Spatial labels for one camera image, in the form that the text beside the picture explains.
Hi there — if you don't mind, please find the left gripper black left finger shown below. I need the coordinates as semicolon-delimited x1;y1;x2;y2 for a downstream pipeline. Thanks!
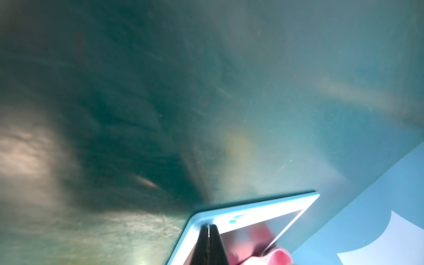
189;226;209;265

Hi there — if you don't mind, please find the blue-edged white drawing tablet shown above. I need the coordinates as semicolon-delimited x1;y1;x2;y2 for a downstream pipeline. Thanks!
167;192;320;265

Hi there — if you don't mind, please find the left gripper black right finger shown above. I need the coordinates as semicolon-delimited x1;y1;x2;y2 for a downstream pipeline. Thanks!
209;224;229;265

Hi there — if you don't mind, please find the pink cloth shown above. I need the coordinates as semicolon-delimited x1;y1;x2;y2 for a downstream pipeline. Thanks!
241;248;293;265

